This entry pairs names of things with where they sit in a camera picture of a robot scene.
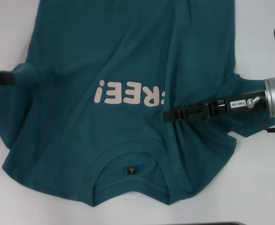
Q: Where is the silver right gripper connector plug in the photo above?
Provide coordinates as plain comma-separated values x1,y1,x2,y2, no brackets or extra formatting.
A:
247,96,265,109

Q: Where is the teal t-shirt with FREE print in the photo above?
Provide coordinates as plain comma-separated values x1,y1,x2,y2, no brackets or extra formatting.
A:
0,0,275,208

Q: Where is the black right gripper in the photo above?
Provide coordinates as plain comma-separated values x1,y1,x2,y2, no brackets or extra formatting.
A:
163,91,267,122

